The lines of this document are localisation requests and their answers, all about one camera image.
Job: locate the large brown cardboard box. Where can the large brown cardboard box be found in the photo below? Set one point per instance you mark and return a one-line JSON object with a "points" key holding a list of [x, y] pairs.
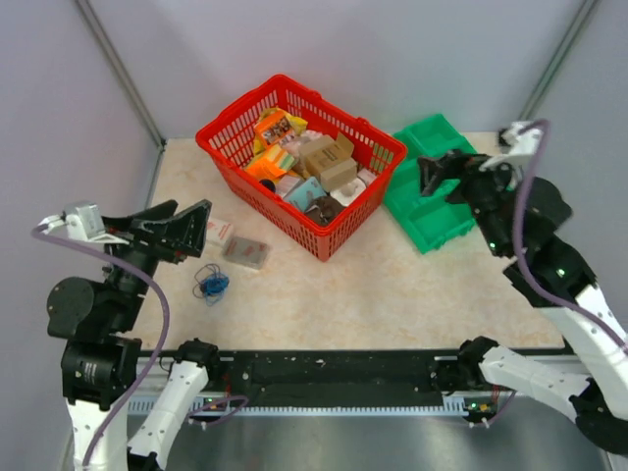
{"points": [[324, 152]]}

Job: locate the left aluminium corner post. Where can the left aluminium corner post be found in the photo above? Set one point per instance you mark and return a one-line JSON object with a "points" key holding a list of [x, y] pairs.
{"points": [[119, 70]]}

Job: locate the dark brown packet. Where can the dark brown packet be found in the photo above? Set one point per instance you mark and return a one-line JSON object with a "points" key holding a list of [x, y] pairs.
{"points": [[323, 210]]}

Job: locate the yellow snack bag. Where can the yellow snack bag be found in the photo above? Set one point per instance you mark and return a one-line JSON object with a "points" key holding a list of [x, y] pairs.
{"points": [[297, 123]]}

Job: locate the grey red card box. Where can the grey red card box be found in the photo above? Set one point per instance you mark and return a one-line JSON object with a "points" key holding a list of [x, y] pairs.
{"points": [[246, 252]]}

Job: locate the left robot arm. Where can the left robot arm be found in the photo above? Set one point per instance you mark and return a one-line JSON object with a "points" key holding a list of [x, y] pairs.
{"points": [[115, 329]]}

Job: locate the orange snack box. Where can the orange snack box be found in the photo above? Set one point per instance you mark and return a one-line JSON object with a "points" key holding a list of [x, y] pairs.
{"points": [[274, 129]]}

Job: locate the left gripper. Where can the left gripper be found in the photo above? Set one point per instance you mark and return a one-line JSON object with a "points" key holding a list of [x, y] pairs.
{"points": [[186, 233]]}

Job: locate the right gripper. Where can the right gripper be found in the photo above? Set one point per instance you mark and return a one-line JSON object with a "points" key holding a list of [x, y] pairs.
{"points": [[432, 170]]}

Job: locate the white red card box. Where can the white red card box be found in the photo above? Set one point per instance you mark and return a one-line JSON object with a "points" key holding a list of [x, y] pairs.
{"points": [[218, 232]]}

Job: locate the small brown cardboard box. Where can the small brown cardboard box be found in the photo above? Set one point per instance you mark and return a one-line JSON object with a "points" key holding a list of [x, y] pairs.
{"points": [[343, 172]]}

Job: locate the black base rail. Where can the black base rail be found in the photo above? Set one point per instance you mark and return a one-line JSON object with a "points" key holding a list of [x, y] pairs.
{"points": [[342, 378]]}

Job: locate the right aluminium corner post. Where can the right aluminium corner post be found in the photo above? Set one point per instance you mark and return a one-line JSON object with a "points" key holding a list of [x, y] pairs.
{"points": [[576, 28]]}

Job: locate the orange green box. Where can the orange green box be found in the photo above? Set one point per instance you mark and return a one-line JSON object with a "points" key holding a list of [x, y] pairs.
{"points": [[271, 164]]}

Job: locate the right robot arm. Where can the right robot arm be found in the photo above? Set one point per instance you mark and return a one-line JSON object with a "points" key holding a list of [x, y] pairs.
{"points": [[519, 216]]}

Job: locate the aluminium corner post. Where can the aluminium corner post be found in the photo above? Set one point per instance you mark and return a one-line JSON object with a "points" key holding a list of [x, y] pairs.
{"points": [[576, 28], [119, 70]]}

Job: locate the white round item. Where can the white round item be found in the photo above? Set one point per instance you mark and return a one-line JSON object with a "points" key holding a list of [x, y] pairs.
{"points": [[348, 192]]}

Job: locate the light blue box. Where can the light blue box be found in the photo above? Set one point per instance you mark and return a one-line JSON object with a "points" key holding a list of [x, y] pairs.
{"points": [[304, 194]]}

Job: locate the pink white box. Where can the pink white box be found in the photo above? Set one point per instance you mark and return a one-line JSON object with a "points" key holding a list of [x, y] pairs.
{"points": [[286, 184]]}

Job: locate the green compartment tray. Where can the green compartment tray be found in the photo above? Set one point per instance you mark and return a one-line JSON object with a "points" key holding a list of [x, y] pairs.
{"points": [[429, 221]]}

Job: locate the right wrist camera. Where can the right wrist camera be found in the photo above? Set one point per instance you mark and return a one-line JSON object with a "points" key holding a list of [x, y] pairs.
{"points": [[520, 142]]}

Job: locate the red plastic shopping basket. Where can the red plastic shopping basket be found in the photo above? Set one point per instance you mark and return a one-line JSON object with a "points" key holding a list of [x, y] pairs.
{"points": [[228, 139]]}

